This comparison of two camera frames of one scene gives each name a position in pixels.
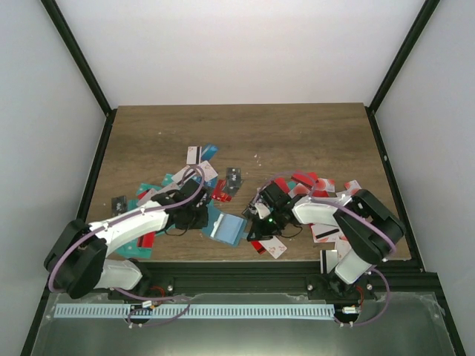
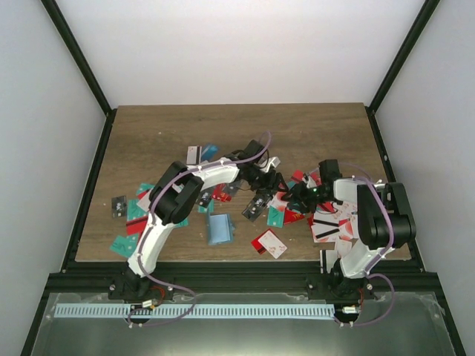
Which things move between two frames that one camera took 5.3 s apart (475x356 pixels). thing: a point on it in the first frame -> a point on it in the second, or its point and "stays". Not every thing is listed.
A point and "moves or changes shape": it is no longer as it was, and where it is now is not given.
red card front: x=258 y=246 stays
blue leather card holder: x=225 y=227 moves or changes shape
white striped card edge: x=328 y=260 stays
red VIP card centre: x=217 y=193 stays
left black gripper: x=200 y=225 -> x=278 y=179
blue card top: x=209 y=151 stays
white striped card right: x=325 y=233 stays
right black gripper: x=259 y=231 -> x=297 y=198
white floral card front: x=274 y=245 stays
